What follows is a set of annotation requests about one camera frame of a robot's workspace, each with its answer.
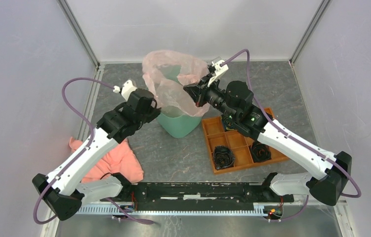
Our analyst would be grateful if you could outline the dark rolled trash bag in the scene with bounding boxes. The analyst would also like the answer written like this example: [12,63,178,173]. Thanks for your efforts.
[221,115,235,131]

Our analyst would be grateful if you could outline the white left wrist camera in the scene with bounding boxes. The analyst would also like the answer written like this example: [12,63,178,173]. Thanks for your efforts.
[113,79,137,101]

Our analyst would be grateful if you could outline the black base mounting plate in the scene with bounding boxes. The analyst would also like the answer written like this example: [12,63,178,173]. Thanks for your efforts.
[113,182,294,211]

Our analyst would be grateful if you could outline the salmon pink cloth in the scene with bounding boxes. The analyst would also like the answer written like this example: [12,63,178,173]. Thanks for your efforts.
[81,139,144,183]

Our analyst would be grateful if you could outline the black rolled trash bag front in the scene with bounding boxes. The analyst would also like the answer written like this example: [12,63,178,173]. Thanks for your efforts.
[213,146,235,170]

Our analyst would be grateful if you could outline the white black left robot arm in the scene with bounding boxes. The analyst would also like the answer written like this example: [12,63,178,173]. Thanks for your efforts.
[32,88,161,221]

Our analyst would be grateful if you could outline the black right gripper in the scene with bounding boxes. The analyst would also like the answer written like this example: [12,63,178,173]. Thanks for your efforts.
[183,73,238,120]

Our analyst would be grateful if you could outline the green plastic trash bin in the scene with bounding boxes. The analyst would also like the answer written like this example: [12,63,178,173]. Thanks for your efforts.
[156,64,197,139]

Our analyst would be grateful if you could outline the black rolled trash bag right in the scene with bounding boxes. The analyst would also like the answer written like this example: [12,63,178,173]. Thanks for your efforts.
[250,141,272,163]

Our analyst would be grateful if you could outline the black rolled trash bag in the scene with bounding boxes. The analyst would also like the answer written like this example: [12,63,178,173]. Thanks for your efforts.
[213,146,235,170]
[250,141,272,163]

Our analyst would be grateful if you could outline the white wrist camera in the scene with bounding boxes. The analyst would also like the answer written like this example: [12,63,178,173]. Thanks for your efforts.
[207,57,229,87]
[113,79,137,101]

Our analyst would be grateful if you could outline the white slotted cable duct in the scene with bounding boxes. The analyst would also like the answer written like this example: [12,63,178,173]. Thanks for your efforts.
[77,204,267,217]

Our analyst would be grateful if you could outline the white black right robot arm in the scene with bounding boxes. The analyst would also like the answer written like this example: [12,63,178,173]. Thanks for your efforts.
[183,81,352,206]

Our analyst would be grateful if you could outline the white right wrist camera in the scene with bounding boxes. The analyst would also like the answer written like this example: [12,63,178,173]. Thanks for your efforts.
[207,57,229,87]

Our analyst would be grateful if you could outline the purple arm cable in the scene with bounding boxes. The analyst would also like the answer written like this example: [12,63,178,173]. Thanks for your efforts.
[33,77,155,225]
[221,49,363,222]

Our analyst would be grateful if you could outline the translucent pink trash bag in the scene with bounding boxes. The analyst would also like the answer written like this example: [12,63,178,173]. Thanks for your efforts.
[142,50,209,117]

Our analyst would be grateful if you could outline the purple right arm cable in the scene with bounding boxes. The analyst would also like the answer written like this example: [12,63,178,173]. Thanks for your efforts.
[221,49,363,222]

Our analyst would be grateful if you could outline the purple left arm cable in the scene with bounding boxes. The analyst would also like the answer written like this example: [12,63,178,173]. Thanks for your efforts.
[33,77,155,225]

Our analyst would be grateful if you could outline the orange compartment tray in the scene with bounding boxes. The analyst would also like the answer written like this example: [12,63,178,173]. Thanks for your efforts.
[202,116,289,175]

